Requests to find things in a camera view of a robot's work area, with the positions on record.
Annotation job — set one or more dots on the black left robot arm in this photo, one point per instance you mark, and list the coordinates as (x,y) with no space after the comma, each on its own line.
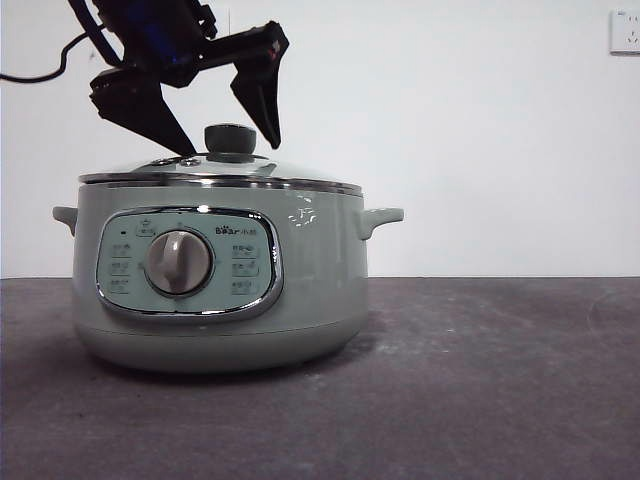
(150,10)

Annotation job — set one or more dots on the glass lid with green knob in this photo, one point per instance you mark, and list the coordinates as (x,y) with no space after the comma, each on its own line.
(230,142)

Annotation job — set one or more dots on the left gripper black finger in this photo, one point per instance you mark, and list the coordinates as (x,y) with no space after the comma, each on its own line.
(262,95)
(135,100)

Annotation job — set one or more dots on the pale green electric cooking pot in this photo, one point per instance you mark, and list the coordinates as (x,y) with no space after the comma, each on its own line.
(310,260)

